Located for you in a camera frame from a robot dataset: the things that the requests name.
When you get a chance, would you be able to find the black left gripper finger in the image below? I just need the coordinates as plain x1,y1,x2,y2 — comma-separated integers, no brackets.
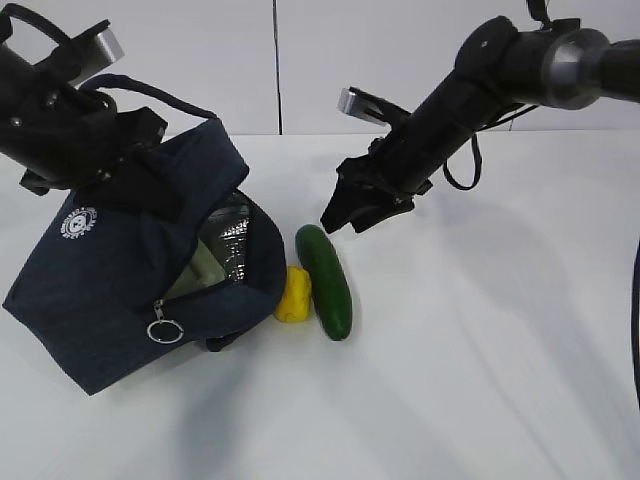
89,153,183,220

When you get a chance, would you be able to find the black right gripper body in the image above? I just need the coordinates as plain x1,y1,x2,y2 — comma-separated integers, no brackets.
336,138,433,205

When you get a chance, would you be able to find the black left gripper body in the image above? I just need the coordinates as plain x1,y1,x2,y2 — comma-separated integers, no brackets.
19,91,168,195

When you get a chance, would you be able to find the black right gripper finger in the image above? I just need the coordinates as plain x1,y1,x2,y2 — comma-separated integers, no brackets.
350,200,415,233
320,175,380,234

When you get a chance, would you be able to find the green cucumber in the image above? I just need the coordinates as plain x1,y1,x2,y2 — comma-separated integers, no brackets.
295,224,353,341

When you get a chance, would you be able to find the green lid glass container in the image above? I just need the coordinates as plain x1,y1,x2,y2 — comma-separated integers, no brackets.
162,239,227,300

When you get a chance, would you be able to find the dark blue lunch bag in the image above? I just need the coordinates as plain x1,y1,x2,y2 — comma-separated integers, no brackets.
3,74,287,394

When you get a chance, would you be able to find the yellow lemon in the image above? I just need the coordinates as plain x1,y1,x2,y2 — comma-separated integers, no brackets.
274,266,312,323

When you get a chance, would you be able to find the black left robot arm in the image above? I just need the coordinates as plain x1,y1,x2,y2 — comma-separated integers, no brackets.
1,3,184,221

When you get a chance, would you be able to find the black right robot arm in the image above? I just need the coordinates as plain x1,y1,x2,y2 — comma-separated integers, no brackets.
321,16,639,233

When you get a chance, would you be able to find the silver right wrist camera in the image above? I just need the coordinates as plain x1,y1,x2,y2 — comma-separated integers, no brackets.
337,87,386,126

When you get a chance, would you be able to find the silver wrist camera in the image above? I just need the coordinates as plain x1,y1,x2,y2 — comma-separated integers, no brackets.
29,19,125,91
337,87,386,126

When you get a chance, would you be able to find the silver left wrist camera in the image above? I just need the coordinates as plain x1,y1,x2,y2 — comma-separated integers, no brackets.
29,19,125,91

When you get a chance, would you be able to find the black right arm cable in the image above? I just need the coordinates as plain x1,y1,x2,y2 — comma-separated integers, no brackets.
442,99,640,411

